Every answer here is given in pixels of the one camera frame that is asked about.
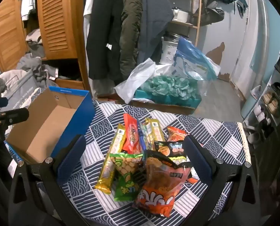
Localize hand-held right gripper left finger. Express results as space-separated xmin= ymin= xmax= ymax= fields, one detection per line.
xmin=8 ymin=135 xmax=87 ymax=226

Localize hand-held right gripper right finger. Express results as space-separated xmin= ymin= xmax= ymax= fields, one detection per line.
xmin=183 ymin=135 xmax=276 ymax=226

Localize blue cardboard box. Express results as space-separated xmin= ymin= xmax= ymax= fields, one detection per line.
xmin=4 ymin=86 xmax=95 ymax=177

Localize large orange snack packet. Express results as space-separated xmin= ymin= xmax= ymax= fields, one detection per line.
xmin=133 ymin=149 xmax=193 ymax=218

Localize green snack packet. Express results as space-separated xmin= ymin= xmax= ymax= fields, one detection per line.
xmin=109 ymin=153 xmax=144 ymax=202

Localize red snack packet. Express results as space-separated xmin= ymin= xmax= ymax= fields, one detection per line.
xmin=123 ymin=113 xmax=144 ymax=154

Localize grey hooded sweatshirt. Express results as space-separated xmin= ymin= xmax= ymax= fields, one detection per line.
xmin=0 ymin=70 xmax=42 ymax=114

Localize blue white patterned tablecloth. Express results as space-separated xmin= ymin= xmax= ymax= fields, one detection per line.
xmin=57 ymin=100 xmax=252 ymax=226

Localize black snack packet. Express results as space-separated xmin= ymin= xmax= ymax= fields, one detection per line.
xmin=154 ymin=140 xmax=193 ymax=170

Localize small orange-red snack packet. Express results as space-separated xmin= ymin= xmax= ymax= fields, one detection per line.
xmin=167 ymin=126 xmax=189 ymax=144

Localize long yellow snack packet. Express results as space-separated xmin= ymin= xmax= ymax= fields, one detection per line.
xmin=143 ymin=118 xmax=165 ymax=151
xmin=94 ymin=124 xmax=127 ymax=195

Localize grey clothes pile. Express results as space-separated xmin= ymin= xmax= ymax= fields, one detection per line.
xmin=16 ymin=54 xmax=60 ymax=81

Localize flat brown cardboard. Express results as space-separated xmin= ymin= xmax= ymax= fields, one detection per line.
xmin=130 ymin=99 xmax=197 ymax=115

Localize teal cardboard tray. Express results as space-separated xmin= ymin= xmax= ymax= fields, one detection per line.
xmin=134 ymin=88 xmax=202 ymax=108

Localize wooden louvered wardrobe door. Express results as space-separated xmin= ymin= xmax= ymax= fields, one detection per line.
xmin=0 ymin=0 xmax=29 ymax=74
xmin=37 ymin=0 xmax=84 ymax=60

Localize grey clothes in wardrobe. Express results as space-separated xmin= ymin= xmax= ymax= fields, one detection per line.
xmin=25 ymin=28 xmax=46 ymax=59

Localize pair of white shoes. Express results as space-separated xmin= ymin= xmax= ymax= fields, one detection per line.
xmin=252 ymin=105 xmax=272 ymax=126

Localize wooden wardrobe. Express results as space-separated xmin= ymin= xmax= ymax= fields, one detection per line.
xmin=0 ymin=0 xmax=92 ymax=93

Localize pile of teal wrapped pieces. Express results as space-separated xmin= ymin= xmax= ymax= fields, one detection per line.
xmin=139 ymin=75 xmax=199 ymax=99

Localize pair of beige shoes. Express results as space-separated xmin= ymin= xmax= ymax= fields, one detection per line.
xmin=262 ymin=94 xmax=279 ymax=114

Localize white plastic bag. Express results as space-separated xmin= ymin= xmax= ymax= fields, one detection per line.
xmin=114 ymin=58 xmax=160 ymax=104

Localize white hanging garment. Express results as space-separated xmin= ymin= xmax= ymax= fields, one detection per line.
xmin=20 ymin=0 xmax=38 ymax=21

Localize light blue shoe rack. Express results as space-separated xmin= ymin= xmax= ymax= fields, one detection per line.
xmin=241 ymin=44 xmax=280 ymax=146

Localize white bucket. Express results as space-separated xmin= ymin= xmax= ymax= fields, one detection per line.
xmin=159 ymin=34 xmax=180 ymax=64

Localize black coat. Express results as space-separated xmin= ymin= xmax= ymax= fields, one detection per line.
xmin=86 ymin=0 xmax=127 ymax=81

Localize white door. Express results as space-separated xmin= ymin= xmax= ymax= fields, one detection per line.
xmin=231 ymin=0 xmax=270 ymax=100

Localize olive green jacket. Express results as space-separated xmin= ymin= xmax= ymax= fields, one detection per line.
xmin=119 ymin=0 xmax=143 ymax=76

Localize blue-grey jacket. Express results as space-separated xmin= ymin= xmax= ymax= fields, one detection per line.
xmin=137 ymin=0 xmax=175 ymax=62

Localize white pot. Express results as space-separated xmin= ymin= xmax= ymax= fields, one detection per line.
xmin=172 ymin=7 xmax=190 ymax=23

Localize olive jacket on rack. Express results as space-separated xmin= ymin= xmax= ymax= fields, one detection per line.
xmin=197 ymin=0 xmax=225 ymax=27

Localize wooden shelf rack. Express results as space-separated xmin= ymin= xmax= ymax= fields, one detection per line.
xmin=165 ymin=0 xmax=203 ymax=48

